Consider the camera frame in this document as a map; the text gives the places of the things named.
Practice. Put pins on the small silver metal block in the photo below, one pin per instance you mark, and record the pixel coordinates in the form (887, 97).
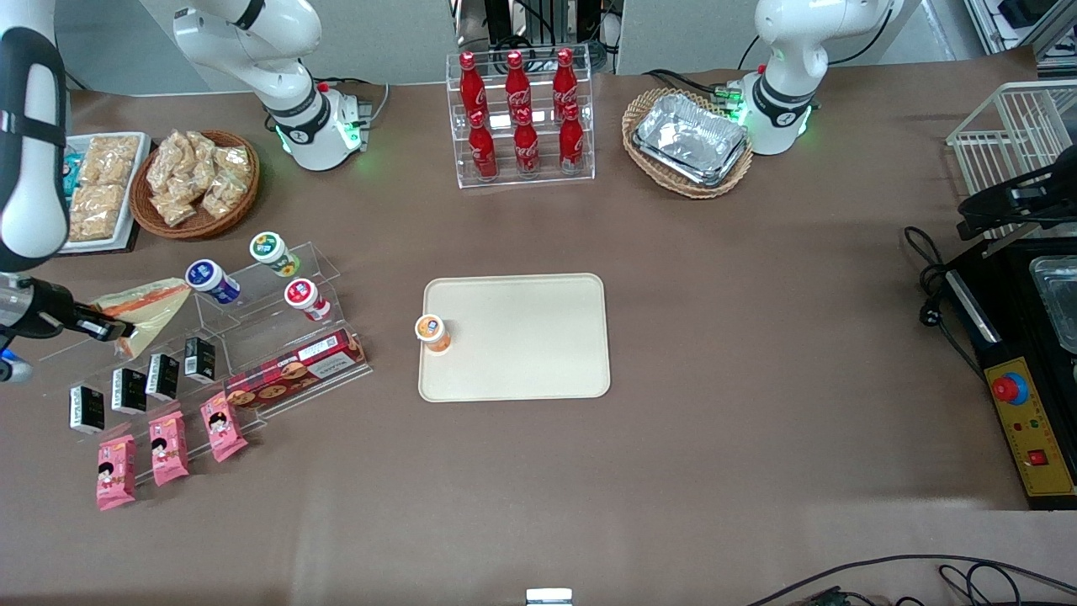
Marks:
(549, 597)

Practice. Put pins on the orange lid snack cup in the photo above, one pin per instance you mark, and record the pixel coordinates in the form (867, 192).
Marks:
(432, 330)

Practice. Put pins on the red lid snack cup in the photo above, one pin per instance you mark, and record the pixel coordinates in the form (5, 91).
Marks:
(303, 296)

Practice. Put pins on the teal snack packet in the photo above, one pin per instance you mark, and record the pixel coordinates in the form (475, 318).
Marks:
(71, 177)

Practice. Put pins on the clear acrylic snack stand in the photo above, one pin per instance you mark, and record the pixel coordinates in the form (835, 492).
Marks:
(244, 337)

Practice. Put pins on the yellow control panel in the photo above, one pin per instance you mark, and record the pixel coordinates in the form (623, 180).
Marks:
(1039, 429)

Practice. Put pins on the clear acrylic bottle stand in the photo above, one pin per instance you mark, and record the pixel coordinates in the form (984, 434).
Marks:
(505, 181)

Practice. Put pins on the red emergency stop button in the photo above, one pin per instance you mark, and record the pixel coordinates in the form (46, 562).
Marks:
(1008, 388)

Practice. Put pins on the rice cracker pack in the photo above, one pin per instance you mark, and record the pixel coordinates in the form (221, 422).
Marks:
(192, 146)
(162, 171)
(233, 160)
(196, 172)
(174, 208)
(225, 194)
(112, 160)
(95, 225)
(99, 199)

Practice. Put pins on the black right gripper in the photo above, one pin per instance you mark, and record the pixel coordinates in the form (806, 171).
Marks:
(52, 309)

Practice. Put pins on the small black carton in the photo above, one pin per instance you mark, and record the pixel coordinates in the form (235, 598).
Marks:
(87, 410)
(199, 359)
(129, 391)
(162, 376)

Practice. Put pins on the triangle sandwich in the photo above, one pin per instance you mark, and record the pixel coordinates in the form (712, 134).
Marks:
(156, 311)

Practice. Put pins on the light wicker foil basket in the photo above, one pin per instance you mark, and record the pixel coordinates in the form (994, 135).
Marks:
(673, 187)

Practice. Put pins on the red cola bottle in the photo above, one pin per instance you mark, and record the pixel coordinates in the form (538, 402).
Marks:
(483, 151)
(527, 147)
(565, 80)
(572, 143)
(471, 84)
(517, 82)

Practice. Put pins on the stacked aluminium foil trays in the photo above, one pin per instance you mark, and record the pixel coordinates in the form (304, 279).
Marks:
(690, 139)

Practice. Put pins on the dark board under tray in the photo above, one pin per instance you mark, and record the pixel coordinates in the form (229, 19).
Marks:
(126, 247)

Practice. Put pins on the red plaid cookie box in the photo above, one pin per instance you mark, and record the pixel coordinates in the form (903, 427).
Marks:
(294, 370)

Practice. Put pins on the cream plastic tray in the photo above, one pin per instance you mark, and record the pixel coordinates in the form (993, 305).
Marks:
(530, 337)

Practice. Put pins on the brown wicker cracker basket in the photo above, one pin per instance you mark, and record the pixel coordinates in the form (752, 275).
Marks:
(202, 227)

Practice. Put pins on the steel machine tray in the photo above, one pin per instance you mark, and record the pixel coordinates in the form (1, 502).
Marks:
(1060, 303)

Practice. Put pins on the black equipment rack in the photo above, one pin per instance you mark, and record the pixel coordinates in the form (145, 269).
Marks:
(538, 25)

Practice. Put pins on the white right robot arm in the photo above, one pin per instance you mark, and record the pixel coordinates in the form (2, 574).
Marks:
(34, 210)

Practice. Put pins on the aluminium frame shelf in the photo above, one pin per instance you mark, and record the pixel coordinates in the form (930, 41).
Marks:
(1022, 25)

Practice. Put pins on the green lid snack cup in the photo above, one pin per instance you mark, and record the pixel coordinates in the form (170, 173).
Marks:
(269, 248)

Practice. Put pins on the black sealing machine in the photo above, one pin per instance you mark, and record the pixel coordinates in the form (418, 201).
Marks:
(1010, 286)

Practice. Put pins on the pink snack packet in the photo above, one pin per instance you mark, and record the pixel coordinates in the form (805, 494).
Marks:
(224, 427)
(169, 449)
(115, 473)

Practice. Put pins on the white cracker tray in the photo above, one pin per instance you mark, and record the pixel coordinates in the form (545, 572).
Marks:
(135, 181)

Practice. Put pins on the blue lid snack cup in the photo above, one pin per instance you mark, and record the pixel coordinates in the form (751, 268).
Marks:
(206, 276)

